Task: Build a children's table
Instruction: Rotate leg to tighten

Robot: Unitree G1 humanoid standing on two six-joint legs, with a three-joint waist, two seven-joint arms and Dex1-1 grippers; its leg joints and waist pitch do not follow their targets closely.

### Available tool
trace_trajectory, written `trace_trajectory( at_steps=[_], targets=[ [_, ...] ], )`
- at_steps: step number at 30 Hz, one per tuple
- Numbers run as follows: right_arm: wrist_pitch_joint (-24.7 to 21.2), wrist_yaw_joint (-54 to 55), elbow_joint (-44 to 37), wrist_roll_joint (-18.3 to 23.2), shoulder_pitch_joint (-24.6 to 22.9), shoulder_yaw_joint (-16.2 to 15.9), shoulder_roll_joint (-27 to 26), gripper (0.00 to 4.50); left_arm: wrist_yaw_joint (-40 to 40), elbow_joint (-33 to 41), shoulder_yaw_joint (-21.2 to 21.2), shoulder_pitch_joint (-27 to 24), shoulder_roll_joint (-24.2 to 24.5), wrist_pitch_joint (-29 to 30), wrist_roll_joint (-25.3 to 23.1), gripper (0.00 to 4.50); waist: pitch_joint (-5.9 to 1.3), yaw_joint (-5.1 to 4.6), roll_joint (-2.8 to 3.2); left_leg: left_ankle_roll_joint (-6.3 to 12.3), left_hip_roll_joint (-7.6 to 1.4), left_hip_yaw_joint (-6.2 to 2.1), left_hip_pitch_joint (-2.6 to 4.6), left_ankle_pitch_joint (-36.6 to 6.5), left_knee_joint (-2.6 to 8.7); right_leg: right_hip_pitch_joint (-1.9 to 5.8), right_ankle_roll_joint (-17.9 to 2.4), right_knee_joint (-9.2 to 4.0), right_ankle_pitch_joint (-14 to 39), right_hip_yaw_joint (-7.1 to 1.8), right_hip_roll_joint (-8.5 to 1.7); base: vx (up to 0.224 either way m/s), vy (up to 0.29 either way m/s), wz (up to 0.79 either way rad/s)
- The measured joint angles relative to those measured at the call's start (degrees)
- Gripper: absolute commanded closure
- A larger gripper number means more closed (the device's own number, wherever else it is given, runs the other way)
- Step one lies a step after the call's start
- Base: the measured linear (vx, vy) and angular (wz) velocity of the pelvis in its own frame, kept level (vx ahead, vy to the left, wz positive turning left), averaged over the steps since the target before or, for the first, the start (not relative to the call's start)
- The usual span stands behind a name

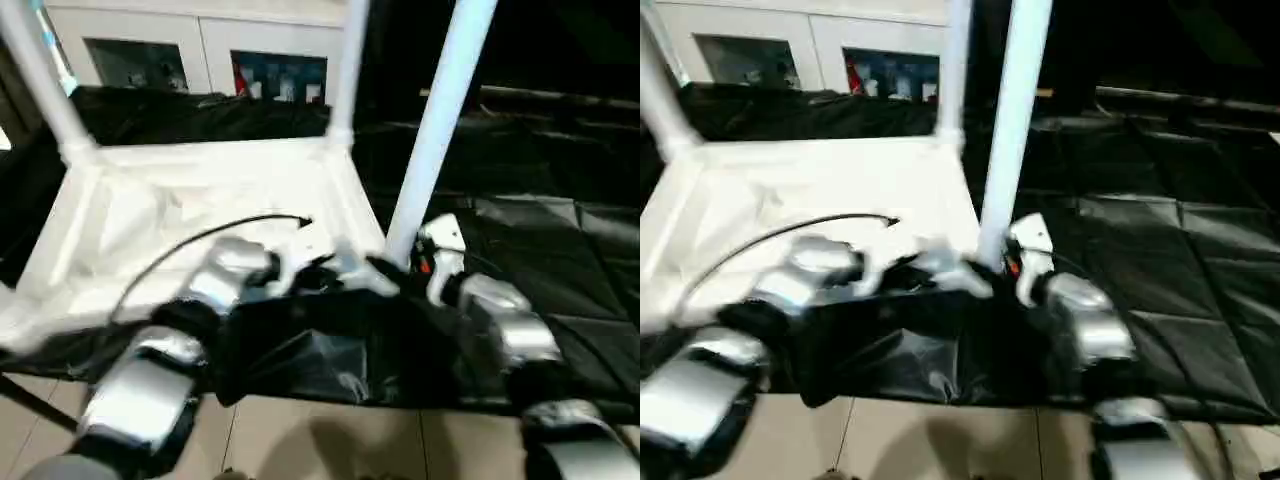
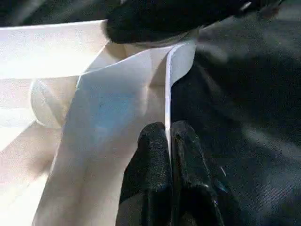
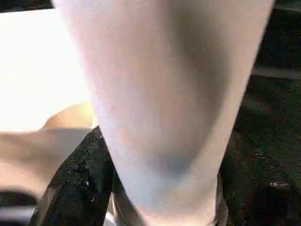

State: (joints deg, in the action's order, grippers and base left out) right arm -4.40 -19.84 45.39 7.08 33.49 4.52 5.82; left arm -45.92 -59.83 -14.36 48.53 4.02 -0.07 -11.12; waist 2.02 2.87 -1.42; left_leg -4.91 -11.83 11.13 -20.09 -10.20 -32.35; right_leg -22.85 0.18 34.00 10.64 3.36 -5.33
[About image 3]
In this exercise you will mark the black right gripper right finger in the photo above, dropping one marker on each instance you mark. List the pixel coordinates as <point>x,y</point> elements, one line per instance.
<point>258,195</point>

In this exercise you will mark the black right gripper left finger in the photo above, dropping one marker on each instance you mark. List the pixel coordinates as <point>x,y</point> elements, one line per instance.
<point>77,188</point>

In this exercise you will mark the white plastic table top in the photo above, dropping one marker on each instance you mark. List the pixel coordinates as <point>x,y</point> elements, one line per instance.
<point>35,70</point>

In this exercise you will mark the white plastic table leg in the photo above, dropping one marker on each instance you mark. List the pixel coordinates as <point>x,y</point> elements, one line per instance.
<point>160,94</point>

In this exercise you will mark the black work mat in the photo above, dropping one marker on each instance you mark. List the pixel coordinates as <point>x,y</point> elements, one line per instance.
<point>277,70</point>

